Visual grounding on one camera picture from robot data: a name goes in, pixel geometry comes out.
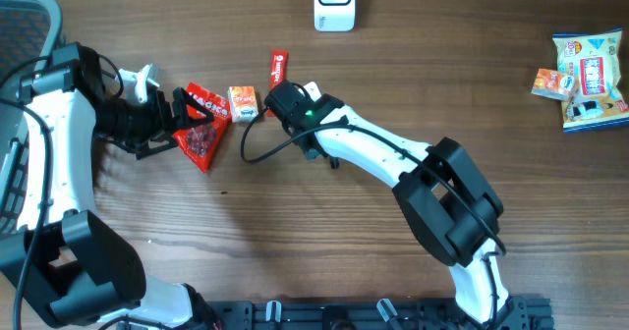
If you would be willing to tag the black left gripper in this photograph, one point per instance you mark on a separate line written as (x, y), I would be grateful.
(162, 122)

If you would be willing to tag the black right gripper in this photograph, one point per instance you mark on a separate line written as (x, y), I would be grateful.
(311, 152)

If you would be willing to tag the red coffee stick sachet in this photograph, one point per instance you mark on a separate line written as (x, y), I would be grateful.
(278, 67)

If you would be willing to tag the orange small carton box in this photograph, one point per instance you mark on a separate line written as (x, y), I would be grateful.
(554, 85)

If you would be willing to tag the yellow white snack bag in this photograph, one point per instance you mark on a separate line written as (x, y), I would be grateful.
(593, 60)

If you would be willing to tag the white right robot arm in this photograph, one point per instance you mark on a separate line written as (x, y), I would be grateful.
(446, 201)

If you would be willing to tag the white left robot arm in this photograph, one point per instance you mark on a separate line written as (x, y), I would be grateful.
(68, 265)

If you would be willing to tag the white barcode scanner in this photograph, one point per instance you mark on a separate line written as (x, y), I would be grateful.
(334, 15)

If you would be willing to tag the red Hacks candy bag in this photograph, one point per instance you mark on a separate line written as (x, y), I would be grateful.
(200, 143)

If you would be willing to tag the grey plastic shopping basket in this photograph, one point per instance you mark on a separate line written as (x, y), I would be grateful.
(29, 29)

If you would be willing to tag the black aluminium mounting rail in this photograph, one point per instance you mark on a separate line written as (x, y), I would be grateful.
(430, 314)

